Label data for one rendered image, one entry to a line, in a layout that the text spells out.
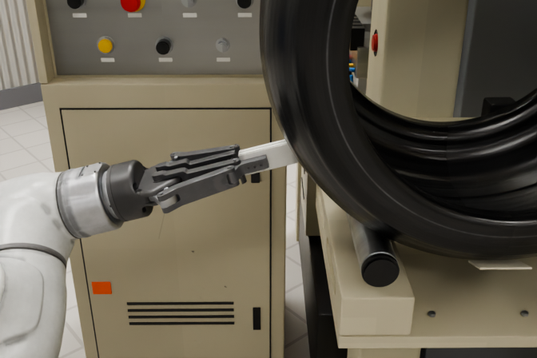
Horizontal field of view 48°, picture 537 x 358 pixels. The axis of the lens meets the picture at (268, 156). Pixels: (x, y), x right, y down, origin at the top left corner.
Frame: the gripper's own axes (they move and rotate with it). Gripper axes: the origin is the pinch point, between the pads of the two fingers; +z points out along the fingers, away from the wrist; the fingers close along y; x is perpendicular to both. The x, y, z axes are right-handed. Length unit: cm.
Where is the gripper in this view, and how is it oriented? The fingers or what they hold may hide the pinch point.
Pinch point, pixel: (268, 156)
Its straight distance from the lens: 75.9
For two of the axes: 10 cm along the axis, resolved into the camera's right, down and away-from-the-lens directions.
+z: 9.7, -2.4, -1.0
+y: -0.1, -4.2, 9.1
